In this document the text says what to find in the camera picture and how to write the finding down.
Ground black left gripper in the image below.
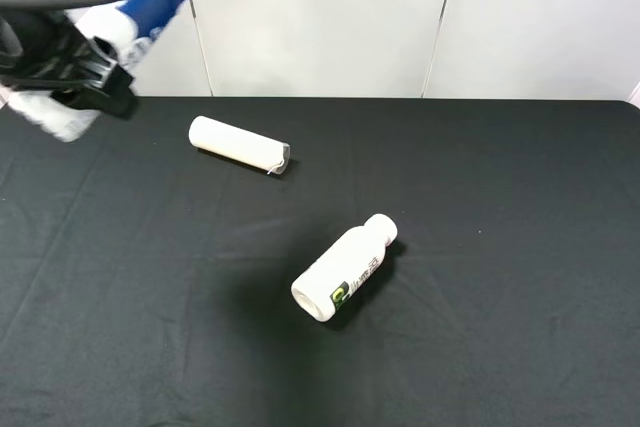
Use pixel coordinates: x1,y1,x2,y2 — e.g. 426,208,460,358
1,0,138,119

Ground blue capped yogurt bottle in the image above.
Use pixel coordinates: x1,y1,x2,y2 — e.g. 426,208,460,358
1,0,188,142

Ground plain white cylinder bottle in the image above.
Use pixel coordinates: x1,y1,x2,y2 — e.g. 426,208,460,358
188,116,290,175

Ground black tablecloth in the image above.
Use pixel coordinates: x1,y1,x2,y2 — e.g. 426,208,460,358
1,98,639,426

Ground white bottle green label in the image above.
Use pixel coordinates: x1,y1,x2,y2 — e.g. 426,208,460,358
291,214,398,322

